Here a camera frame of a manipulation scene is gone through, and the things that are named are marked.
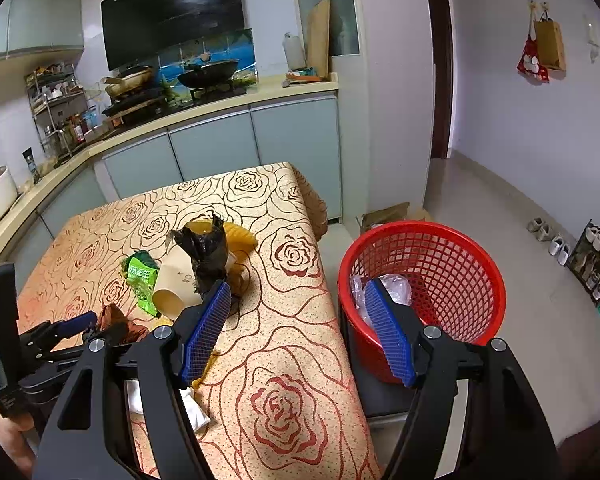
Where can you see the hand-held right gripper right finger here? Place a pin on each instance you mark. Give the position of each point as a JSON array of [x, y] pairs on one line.
[[387, 335]]

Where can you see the red hanging bag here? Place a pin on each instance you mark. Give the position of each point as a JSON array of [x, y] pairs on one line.
[[530, 62]]

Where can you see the cardboard box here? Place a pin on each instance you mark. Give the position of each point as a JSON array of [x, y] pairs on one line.
[[390, 215]]

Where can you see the black standing pouch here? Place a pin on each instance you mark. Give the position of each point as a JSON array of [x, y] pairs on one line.
[[32, 165]]

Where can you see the black range hood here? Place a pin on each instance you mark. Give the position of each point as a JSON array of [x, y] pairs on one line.
[[175, 15]]

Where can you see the white shoe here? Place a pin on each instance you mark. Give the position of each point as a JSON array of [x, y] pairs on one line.
[[564, 253], [557, 245]]

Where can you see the black wok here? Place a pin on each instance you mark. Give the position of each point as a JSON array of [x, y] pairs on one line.
[[207, 75]]

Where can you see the yellow plastic wrapper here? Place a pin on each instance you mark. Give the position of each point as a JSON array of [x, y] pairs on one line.
[[240, 242]]

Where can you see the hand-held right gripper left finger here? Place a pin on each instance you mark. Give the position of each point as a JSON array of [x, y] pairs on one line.
[[207, 332]]

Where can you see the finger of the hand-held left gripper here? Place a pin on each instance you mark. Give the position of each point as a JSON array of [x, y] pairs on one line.
[[80, 321], [116, 334]]

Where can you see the beige paper cup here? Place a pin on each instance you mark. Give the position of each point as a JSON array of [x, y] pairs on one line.
[[172, 285]]

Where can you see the dark wooden door frame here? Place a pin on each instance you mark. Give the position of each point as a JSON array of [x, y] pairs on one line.
[[437, 60]]

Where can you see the golden frying pan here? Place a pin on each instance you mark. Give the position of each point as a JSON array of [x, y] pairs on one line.
[[130, 82]]

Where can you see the wooden cutting board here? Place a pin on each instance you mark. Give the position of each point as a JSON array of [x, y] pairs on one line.
[[318, 40]]

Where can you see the clear plastic bag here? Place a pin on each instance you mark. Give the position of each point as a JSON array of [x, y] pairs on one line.
[[397, 290]]

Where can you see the brown snack wrapper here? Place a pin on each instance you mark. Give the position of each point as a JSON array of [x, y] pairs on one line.
[[115, 316]]

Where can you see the kitchen counter with grey cabinets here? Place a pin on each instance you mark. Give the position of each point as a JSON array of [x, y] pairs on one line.
[[210, 145]]

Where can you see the metal spice rack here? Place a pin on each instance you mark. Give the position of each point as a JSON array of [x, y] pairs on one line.
[[60, 105]]

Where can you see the black shoe rack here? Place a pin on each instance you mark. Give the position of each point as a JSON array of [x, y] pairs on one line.
[[592, 265]]

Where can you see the white cloth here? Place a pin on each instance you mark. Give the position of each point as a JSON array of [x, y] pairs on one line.
[[197, 412]]

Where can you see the black gas stove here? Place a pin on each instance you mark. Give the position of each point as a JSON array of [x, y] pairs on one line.
[[175, 100]]

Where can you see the beige shoe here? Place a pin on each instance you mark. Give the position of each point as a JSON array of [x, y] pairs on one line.
[[545, 233], [535, 226]]

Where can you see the translucent plastic bottle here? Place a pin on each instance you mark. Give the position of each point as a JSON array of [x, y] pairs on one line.
[[294, 52]]

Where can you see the green snack wrapper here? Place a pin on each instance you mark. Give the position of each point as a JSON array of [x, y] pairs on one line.
[[140, 275]]

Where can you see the brown paper bag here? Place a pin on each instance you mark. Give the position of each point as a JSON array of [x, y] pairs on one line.
[[550, 45]]

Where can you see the red mesh basket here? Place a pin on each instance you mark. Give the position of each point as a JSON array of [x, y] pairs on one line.
[[455, 280]]

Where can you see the person's left hand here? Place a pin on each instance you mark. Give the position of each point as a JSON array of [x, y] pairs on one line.
[[10, 422]]

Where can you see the grey wall cabinet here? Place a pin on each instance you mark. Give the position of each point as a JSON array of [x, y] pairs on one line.
[[35, 15]]

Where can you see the large black plastic bag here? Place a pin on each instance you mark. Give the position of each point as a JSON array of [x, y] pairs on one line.
[[205, 260]]

